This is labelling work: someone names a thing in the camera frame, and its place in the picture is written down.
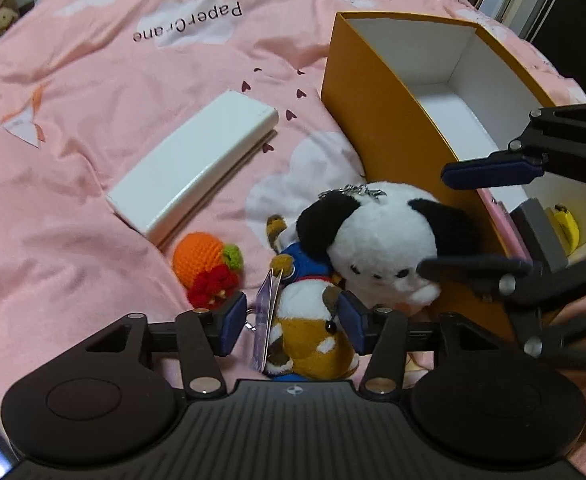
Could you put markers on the pink printed blanket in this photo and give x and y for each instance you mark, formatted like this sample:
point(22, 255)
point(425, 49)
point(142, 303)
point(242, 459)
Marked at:
point(98, 85)

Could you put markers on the red crochet flower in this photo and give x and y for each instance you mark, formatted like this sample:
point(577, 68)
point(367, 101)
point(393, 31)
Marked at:
point(212, 285)

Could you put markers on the white rectangular box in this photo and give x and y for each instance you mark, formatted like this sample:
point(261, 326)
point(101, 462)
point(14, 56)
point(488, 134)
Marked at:
point(193, 160)

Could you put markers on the black and white dog plush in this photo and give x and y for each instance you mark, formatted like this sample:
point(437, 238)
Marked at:
point(383, 240)

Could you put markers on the red panda plush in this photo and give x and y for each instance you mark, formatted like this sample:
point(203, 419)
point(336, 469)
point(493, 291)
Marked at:
point(308, 330)

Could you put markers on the blue hang tag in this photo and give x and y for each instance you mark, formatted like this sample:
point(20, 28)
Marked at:
point(265, 320)

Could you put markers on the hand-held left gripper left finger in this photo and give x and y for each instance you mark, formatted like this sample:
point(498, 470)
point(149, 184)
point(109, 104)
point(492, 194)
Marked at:
point(233, 322)

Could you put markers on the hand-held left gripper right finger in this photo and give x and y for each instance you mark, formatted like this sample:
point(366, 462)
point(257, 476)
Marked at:
point(354, 325)

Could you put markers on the orange cardboard box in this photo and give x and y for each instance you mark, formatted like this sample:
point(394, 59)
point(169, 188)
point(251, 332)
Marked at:
point(388, 125)

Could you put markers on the pink snap wallet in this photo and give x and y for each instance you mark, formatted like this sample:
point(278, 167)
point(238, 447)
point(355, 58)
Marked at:
point(503, 227)

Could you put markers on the orange crochet fruit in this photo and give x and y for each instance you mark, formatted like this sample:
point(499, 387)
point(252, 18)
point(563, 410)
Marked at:
point(200, 257)

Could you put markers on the yellow banana toy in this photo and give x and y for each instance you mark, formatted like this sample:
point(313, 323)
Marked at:
point(565, 225)

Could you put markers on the grey small box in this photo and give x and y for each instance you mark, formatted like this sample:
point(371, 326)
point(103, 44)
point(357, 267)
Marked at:
point(540, 235)

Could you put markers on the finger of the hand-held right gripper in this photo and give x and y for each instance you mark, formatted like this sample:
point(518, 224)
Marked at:
point(493, 171)
point(473, 269)

